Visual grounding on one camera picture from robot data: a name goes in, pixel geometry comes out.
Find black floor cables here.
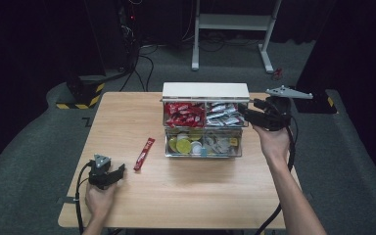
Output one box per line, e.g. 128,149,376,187
118,42,160,93

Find clear organizer box white lid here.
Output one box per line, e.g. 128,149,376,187
160,81,252,159

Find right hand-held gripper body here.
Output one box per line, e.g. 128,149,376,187
262,85,313,132

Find person's left hand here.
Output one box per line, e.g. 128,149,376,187
84,182,118,223

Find pile of red stick packets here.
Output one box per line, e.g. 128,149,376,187
164,102,207,128

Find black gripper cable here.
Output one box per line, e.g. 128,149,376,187
73,163,96,235
254,116,298,235

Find dark stand base yellow mark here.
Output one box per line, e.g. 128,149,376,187
288,85,338,115

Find heap of clear creamer packets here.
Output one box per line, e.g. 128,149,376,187
205,136,231,155

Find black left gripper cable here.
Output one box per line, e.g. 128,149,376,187
73,163,96,235

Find yellow-black striped stand base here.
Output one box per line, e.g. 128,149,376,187
56,74,106,111

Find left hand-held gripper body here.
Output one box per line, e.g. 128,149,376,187
87,154,116,190

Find white metal stand frame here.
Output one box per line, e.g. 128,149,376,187
191,0,283,73

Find red stick packet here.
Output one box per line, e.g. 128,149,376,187
133,137,157,172

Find dark equipment rack with wires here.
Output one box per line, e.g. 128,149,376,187
117,0,142,71

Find pile of silver stick packets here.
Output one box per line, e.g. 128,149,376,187
206,102,248,128

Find person's right hand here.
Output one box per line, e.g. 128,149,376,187
253,125,292,167

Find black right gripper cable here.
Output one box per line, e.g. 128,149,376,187
254,116,298,235

